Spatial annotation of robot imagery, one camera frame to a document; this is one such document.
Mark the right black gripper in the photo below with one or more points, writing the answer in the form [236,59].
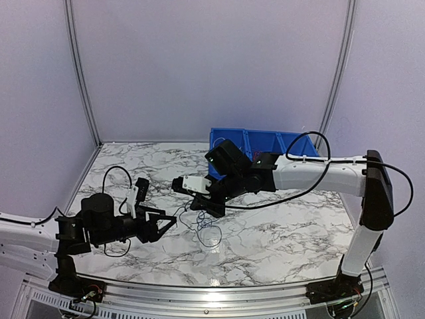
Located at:
[218,210]

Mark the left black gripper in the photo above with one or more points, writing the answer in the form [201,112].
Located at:
[151,234]

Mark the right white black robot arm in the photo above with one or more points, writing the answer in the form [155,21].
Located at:
[365,177]

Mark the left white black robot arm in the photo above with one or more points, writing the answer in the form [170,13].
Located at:
[63,236]

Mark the left blue storage bin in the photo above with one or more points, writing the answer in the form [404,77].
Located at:
[236,135]

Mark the blue storage bin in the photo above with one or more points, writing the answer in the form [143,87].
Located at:
[236,135]
[259,142]
[303,146]

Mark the middle blue storage bin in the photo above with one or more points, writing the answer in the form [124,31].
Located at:
[259,142]

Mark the right blue storage bin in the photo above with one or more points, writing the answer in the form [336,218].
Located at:
[303,146]

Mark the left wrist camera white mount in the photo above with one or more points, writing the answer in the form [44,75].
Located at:
[136,194]

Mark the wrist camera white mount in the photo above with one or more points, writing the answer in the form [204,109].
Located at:
[136,194]
[192,185]

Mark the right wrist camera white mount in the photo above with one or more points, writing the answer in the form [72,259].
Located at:
[192,185]

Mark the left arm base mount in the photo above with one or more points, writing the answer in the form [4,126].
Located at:
[79,288]

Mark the aluminium front rail frame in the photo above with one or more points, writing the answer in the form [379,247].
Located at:
[136,300]

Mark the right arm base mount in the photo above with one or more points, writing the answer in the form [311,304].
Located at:
[333,289]

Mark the right aluminium corner post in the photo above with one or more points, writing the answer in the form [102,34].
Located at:
[342,60]

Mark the aluminium corner post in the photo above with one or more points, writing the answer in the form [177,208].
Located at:
[79,71]
[342,60]

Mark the left aluminium corner post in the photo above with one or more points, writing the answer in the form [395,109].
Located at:
[79,71]

